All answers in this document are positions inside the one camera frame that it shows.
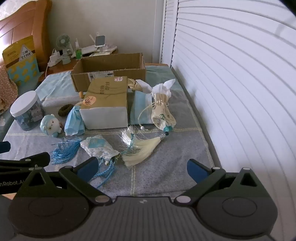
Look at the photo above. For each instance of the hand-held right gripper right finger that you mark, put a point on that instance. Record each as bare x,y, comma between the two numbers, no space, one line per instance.
196,171

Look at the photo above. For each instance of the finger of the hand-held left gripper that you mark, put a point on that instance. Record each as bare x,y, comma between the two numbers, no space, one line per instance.
27,160
4,147

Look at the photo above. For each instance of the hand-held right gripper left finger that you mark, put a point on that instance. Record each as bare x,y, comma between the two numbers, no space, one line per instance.
86,170

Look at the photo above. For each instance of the floral sachet with blue tassel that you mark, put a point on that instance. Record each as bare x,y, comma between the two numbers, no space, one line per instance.
98,146

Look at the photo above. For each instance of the blue tassel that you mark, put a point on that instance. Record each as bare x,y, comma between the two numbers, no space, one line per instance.
66,148

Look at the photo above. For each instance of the blue face mask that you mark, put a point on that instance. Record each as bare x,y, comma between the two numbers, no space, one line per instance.
74,121

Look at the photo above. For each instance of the cream tassel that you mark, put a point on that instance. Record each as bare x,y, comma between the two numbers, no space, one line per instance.
141,148

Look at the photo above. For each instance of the dark hair scrunchie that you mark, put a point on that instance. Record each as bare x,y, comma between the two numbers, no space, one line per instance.
62,112

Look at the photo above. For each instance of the cardboard box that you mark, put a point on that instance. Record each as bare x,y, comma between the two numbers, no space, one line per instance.
108,63

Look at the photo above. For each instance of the checked grey blue blanket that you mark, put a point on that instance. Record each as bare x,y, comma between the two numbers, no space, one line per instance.
161,162

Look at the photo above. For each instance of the pale blue sheep figure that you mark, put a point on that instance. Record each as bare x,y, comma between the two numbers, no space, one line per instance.
49,126

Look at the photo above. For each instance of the clear jar white lid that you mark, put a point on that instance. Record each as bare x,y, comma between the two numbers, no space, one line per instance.
26,111

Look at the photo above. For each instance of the brown dotted cloth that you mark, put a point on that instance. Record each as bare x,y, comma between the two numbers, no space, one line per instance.
7,90

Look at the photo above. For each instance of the gold tissue pack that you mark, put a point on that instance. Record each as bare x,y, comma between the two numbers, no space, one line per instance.
106,102

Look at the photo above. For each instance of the yellow blue packet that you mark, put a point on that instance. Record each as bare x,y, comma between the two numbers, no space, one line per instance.
22,62

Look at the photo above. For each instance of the white louvered door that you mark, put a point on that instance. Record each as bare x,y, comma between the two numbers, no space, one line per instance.
167,30
242,92

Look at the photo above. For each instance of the wooden nightstand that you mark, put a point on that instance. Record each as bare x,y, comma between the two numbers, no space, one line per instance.
62,68

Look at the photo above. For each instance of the white power strip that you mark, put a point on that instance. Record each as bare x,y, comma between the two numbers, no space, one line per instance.
54,58

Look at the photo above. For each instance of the pale green cup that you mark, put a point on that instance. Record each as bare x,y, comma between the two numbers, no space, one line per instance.
66,59

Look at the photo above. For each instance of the green label bottle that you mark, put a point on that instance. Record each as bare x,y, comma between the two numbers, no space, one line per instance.
78,52

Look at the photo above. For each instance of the small white desk fan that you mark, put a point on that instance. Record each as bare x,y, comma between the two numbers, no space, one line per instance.
62,41

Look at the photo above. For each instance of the wooden headboard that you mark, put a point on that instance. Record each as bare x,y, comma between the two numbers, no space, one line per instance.
39,27

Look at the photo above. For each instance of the small grey panel device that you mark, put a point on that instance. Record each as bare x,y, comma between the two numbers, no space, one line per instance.
100,40

